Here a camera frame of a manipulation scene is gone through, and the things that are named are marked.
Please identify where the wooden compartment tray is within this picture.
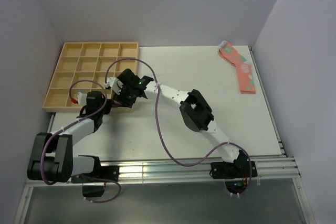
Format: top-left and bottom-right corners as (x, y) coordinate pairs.
(43, 42), (139, 112)

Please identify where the purple cable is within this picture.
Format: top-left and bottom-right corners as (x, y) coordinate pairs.
(40, 80), (122, 204)
(104, 58), (253, 197)

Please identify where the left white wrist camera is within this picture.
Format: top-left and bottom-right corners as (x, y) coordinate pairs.
(71, 91), (87, 106)

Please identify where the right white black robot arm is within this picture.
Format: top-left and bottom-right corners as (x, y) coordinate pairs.
(105, 69), (252, 177)

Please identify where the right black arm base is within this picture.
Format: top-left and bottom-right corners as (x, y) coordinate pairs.
(209, 161), (258, 197)

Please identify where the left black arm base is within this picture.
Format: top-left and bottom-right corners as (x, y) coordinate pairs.
(71, 165), (122, 203)

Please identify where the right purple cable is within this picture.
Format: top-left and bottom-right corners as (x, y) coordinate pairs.
(104, 58), (253, 197)

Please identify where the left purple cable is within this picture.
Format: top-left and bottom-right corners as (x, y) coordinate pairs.
(40, 80), (122, 204)

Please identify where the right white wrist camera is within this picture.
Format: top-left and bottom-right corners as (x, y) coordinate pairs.
(104, 77), (123, 94)

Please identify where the pink patterned sock pair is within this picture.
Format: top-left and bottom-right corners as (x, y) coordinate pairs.
(217, 40), (256, 94)

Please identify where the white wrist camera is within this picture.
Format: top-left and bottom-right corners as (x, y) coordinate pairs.
(71, 91), (87, 106)
(104, 77), (123, 94)

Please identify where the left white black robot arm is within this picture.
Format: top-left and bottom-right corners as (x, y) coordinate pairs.
(27, 91), (113, 185)

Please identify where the beige red purple striped sock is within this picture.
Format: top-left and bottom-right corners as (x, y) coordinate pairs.
(112, 100), (123, 108)

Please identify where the aluminium mounting rail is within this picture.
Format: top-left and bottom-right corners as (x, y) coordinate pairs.
(25, 155), (301, 187)

